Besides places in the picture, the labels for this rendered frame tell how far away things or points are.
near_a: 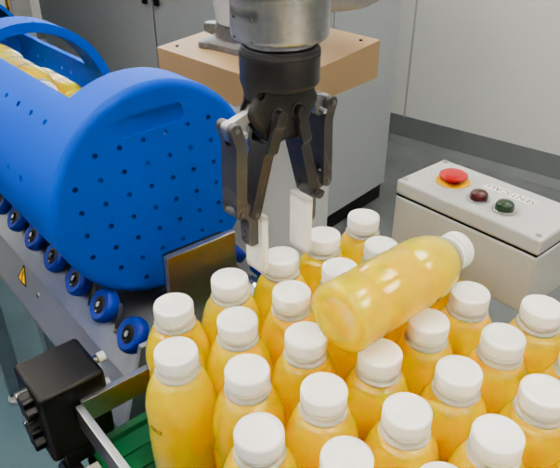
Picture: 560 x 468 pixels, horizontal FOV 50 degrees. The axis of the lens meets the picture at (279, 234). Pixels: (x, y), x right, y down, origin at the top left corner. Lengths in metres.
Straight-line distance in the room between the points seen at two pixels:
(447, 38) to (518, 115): 0.58
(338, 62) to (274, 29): 0.89
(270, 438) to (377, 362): 0.12
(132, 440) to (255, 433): 0.27
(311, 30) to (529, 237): 0.34
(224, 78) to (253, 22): 0.84
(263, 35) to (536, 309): 0.36
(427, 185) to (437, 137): 3.00
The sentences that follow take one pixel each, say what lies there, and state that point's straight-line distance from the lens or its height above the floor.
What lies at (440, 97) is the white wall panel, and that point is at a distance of 3.73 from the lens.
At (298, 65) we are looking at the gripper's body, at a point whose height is 1.30.
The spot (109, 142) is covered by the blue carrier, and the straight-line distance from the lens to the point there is 0.72.
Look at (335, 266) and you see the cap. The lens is 0.64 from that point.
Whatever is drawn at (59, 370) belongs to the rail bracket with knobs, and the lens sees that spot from 0.67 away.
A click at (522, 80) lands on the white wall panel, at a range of 3.52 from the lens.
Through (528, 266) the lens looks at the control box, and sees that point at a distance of 0.72.
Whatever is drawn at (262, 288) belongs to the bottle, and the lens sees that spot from 0.67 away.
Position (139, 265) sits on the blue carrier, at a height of 1.00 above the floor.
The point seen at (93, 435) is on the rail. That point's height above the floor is 0.97.
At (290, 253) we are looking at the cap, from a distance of 0.66.
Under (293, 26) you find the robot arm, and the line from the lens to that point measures 0.52.
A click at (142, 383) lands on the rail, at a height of 0.96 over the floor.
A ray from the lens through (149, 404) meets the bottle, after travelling 0.57.
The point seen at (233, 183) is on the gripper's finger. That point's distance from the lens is 0.57.
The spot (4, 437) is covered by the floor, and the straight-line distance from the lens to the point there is 2.06.
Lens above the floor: 1.44
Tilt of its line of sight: 31 degrees down
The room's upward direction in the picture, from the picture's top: straight up
